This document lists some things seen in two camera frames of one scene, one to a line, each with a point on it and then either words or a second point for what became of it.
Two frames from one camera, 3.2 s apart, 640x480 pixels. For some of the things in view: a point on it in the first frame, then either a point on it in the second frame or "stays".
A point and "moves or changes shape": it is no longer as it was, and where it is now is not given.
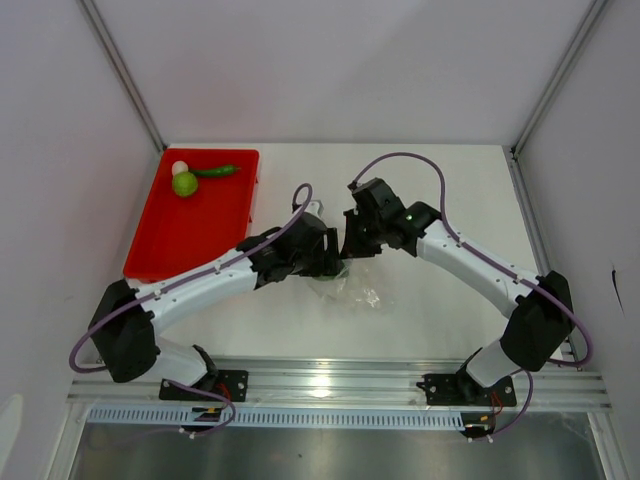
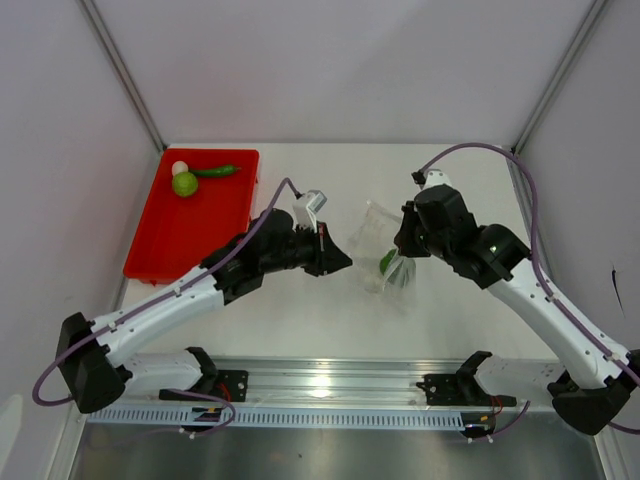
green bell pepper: x=344 y=269 to x=386 y=260
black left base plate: x=231 y=385 stays
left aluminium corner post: x=99 y=27 stays
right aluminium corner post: x=593 y=12 stays
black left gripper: x=328 y=263 stays
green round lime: x=184 y=184 stays
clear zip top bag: x=358 y=285 moves or changes shape
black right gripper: x=351 y=249 to x=403 y=238
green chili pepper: x=217 y=171 stays
